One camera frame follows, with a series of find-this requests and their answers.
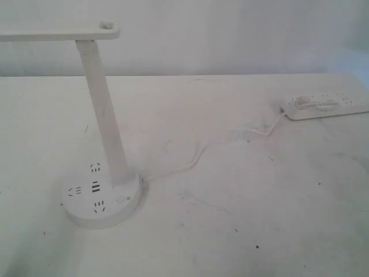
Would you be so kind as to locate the white desk lamp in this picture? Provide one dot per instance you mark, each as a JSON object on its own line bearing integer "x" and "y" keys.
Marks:
{"x": 111, "y": 191}

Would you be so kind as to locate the white power strip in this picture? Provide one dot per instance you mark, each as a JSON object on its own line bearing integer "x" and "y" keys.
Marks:
{"x": 322, "y": 105}

